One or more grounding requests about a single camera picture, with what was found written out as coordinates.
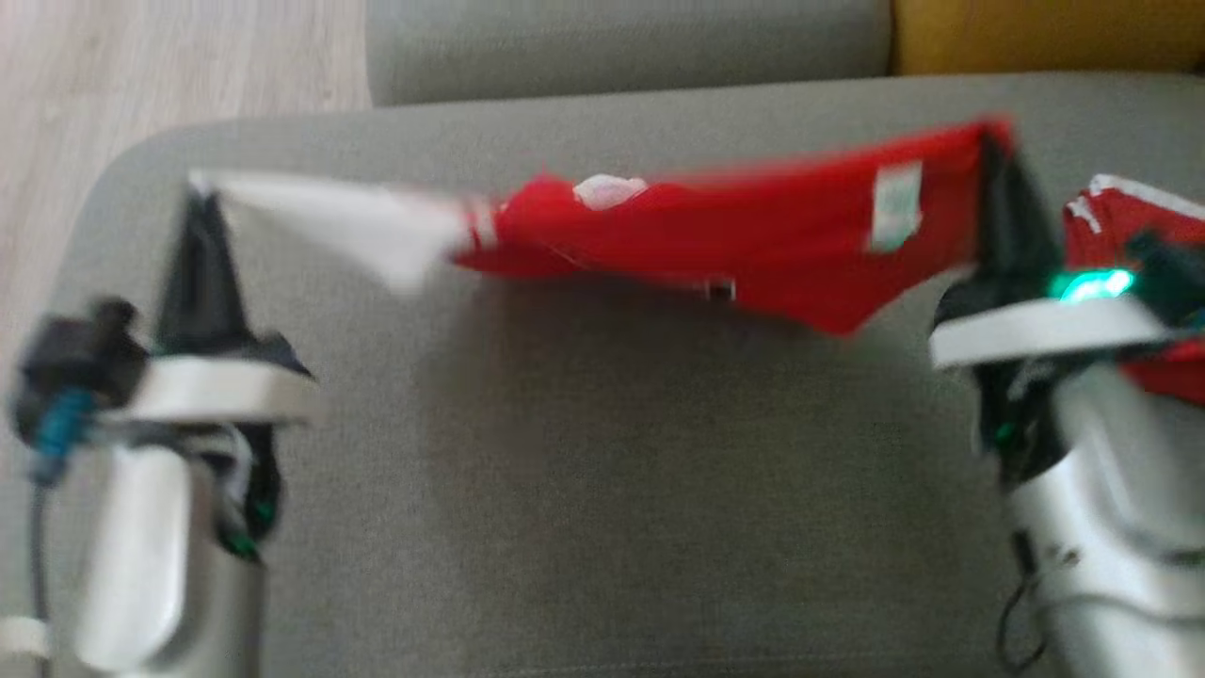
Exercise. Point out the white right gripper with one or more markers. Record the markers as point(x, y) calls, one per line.
point(1026, 330)

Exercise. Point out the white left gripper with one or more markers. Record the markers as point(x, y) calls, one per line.
point(216, 391)

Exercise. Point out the red shorts with white trim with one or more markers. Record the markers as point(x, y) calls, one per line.
point(1101, 226)

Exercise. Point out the red basketball jersey number 23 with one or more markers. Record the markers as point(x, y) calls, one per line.
point(753, 235)

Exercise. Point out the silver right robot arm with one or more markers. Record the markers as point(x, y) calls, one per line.
point(1111, 527)

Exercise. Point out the grey fabric sofa seat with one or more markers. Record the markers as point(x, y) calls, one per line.
point(612, 471)

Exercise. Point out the grey sofa back cushion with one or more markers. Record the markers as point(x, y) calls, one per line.
point(612, 47)

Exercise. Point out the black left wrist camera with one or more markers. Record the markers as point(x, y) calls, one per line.
point(75, 358)

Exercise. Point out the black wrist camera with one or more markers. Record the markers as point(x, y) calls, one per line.
point(75, 358)
point(1163, 273)

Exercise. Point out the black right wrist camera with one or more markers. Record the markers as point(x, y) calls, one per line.
point(1163, 273)

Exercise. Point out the teal left camera connector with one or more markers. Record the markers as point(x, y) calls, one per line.
point(61, 433)

